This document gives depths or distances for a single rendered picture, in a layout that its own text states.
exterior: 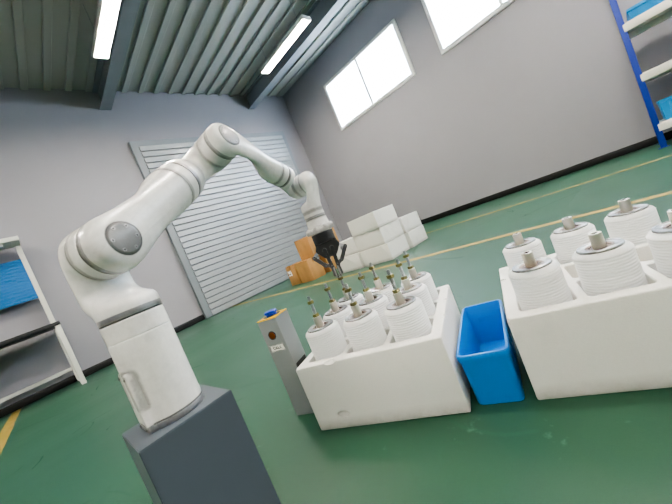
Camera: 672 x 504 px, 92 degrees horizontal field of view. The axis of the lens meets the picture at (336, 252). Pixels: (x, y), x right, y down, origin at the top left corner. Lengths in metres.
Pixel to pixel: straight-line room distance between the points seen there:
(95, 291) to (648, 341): 0.92
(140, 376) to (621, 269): 0.82
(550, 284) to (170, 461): 0.71
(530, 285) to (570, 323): 0.09
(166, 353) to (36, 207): 5.34
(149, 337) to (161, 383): 0.07
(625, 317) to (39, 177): 6.01
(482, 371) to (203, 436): 0.55
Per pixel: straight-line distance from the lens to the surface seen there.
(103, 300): 0.60
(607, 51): 5.67
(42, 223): 5.79
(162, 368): 0.58
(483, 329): 1.06
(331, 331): 0.87
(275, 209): 6.83
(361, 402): 0.88
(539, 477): 0.68
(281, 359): 1.03
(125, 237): 0.58
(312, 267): 4.48
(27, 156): 6.13
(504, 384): 0.81
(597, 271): 0.77
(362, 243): 3.56
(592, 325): 0.76
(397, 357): 0.78
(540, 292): 0.75
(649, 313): 0.77
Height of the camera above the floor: 0.47
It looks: 3 degrees down
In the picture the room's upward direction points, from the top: 22 degrees counter-clockwise
